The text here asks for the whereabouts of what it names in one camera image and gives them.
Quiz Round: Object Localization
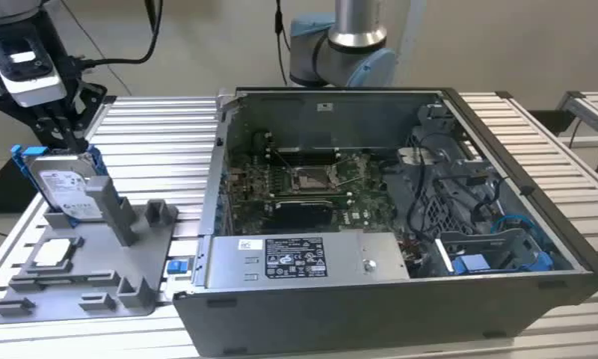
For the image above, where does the black open PC case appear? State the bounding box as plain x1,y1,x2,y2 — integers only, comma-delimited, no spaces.
172,86,598,357

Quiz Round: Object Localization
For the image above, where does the thick black gripper cable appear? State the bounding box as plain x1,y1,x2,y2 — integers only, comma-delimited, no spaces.
78,0,162,70

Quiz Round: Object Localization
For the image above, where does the metal locking lever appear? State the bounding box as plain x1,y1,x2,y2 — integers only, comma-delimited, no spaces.
328,155,363,188

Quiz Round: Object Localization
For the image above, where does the black RAM slot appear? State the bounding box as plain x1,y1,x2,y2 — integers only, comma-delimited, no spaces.
268,148,342,156
236,197,354,206
236,191,354,197

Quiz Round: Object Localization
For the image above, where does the slatted metal side table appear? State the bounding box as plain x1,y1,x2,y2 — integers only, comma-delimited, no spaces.
558,90,598,145

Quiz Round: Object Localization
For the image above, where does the silver power supply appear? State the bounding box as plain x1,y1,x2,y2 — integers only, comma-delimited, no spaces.
204,231,411,289

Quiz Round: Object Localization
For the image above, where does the gray disk bay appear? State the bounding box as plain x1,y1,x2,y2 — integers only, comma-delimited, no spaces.
436,227,554,276

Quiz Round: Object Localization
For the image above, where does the short black wire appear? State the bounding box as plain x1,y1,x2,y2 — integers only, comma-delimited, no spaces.
471,175,511,225

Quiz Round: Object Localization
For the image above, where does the blue disk carrier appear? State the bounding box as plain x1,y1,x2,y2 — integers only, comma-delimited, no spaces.
451,254,494,274

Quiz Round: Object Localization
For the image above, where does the gray parts rack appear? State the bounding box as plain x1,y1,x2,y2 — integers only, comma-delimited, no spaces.
0,177,180,325

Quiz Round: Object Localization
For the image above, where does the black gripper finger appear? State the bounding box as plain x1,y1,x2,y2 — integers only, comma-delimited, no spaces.
64,84,110,150
0,88,70,149

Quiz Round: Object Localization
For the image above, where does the CPU socket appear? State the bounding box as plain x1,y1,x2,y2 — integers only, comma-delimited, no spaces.
292,166,339,190

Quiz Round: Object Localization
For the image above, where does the silver CPU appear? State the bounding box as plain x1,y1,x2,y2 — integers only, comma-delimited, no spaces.
32,239,79,266

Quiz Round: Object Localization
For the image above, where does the thin black cable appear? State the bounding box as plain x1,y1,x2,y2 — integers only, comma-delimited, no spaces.
99,63,134,96

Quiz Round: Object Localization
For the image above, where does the black hanging cable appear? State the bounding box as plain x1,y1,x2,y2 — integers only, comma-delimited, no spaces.
274,0,291,85

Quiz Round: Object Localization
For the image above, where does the green motherboard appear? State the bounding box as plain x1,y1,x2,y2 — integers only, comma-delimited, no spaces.
227,149,406,236

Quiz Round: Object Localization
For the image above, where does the long black wire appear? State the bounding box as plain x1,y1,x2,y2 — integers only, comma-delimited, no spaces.
407,133,480,240

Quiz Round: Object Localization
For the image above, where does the black box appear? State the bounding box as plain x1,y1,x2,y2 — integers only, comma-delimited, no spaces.
528,110,577,138

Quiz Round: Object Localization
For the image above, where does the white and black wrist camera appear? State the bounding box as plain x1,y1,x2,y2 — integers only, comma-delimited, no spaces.
0,33,66,108

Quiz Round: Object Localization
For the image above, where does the hard disk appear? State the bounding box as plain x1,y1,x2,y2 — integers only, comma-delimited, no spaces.
10,144,112,227

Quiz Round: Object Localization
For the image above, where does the green RAM stick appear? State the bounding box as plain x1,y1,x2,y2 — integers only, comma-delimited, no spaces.
12,274,116,282

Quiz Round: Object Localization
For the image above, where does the gray metal drive cage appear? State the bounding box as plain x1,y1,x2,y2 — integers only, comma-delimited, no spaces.
383,125,486,240

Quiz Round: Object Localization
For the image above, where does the blue wire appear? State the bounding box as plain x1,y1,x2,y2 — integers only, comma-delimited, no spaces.
492,212,543,255

